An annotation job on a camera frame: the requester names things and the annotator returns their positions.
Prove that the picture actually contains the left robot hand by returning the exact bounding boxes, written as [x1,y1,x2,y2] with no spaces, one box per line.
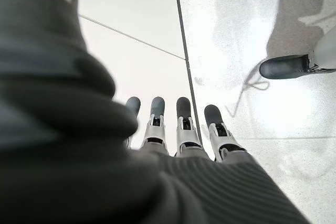
[0,0,310,224]

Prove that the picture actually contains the wide white cabinet door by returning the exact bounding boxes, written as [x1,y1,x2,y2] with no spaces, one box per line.
[78,16,202,156]

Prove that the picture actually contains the narrow white cabinet door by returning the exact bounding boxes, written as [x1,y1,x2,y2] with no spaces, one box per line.
[75,0,187,59]

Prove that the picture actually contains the black left robot foot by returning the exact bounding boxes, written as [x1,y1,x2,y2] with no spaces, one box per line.
[259,54,336,80]

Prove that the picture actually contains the thin grey tether cable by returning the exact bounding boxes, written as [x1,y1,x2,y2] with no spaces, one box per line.
[226,63,271,118]

